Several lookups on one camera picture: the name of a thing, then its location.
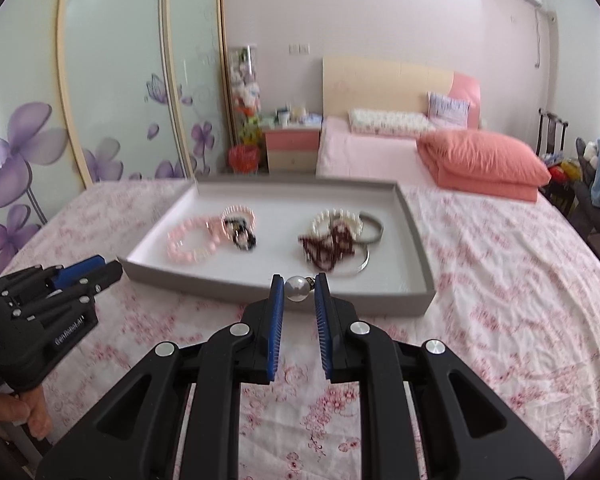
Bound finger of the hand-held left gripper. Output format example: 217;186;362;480
10;260;124;356
0;255;106;306

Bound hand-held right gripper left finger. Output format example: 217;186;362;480
35;274;286;480

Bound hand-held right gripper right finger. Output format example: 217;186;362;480
314;274;566;480

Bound pearl earring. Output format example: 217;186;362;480
285;275;315;303

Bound dark red bead necklace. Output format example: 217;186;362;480
298;222;361;273

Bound grey cardboard box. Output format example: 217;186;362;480
116;176;437;318

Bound black bead bracelet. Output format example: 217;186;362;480
227;217;258;253

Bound wide silver cuff bangle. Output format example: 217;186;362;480
357;211;385;246

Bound white pearl bracelet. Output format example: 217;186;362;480
310;207;363;241

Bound pink pearl bracelet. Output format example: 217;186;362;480
221;205;257;233

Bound person's left hand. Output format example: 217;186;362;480
0;387;53;443

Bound thin silver bangle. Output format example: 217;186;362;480
330;245;372;277

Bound red mesh basket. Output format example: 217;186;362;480
228;144;261;175

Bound pink fitted sheet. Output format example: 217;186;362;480
315;116;431;181

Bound pink nightstand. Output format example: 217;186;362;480
262;125;323;175

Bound floral sliding wardrobe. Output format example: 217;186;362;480
0;0;231;271

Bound floral print pillow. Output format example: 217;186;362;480
348;108;431;137

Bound folded salmon duvet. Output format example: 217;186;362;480
416;128;552;204

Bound clear tube of plush toys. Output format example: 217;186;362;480
227;45;263;173

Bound beige and pink headboard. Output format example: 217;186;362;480
322;56;481;131

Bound small blue-white cushion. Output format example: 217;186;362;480
426;91;472;130

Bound red and yellow toy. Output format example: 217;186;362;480
547;155;581;186

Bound dark grey chair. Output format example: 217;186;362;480
572;137;600;241

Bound dark wooden chair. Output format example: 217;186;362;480
536;107;568;161

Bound pink bead bracelet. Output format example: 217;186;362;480
166;215;226;264

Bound wall cable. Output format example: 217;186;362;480
532;7;542;68

